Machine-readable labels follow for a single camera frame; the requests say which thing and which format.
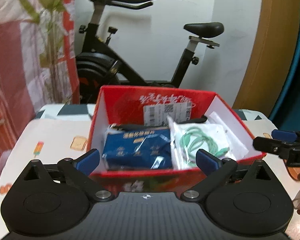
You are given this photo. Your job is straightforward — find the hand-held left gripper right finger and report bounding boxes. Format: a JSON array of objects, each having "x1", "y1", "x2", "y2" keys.
[{"x1": 181, "y1": 149, "x2": 272, "y2": 202}]

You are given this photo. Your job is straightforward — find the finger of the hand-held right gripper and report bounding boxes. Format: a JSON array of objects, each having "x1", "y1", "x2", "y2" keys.
[
  {"x1": 252, "y1": 136, "x2": 294, "y2": 159},
  {"x1": 271, "y1": 129, "x2": 300, "y2": 145}
]

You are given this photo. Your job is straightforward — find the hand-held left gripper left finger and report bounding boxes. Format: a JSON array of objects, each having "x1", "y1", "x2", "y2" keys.
[{"x1": 24, "y1": 149, "x2": 113, "y2": 202}]

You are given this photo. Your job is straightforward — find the red strawberry print cardboard box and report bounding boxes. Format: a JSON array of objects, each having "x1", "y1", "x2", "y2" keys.
[{"x1": 86, "y1": 85, "x2": 267, "y2": 193}]

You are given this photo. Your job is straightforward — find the white cartoon print tablecloth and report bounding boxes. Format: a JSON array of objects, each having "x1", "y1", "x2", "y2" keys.
[{"x1": 0, "y1": 104, "x2": 300, "y2": 230}]

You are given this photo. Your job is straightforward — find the dark blue printed packet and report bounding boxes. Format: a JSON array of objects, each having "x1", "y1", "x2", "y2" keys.
[{"x1": 102, "y1": 124, "x2": 173, "y2": 171}]

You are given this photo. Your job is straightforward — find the grey geometric pattern cloth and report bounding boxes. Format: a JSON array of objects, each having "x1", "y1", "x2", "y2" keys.
[{"x1": 36, "y1": 103, "x2": 96, "y2": 121}]

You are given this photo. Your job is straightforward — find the teal blue curtain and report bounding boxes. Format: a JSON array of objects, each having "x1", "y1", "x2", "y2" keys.
[{"x1": 267, "y1": 0, "x2": 300, "y2": 133}]

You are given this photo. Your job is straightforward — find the wooden door panel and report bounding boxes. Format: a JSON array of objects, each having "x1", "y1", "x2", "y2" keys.
[{"x1": 232, "y1": 0, "x2": 300, "y2": 117}]

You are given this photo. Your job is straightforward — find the black exercise bike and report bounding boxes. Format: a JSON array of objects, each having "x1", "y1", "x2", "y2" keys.
[{"x1": 75, "y1": 0, "x2": 225, "y2": 104}]

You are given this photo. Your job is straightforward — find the floral red white curtain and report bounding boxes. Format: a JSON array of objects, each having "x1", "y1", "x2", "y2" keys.
[{"x1": 0, "y1": 0, "x2": 80, "y2": 180}]

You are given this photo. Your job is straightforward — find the green cable in clear bag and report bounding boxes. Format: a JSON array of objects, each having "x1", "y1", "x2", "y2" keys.
[{"x1": 166, "y1": 116, "x2": 240, "y2": 171}]

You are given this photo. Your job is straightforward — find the black strap pouch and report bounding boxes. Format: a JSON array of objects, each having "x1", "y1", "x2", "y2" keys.
[{"x1": 179, "y1": 116, "x2": 208, "y2": 125}]

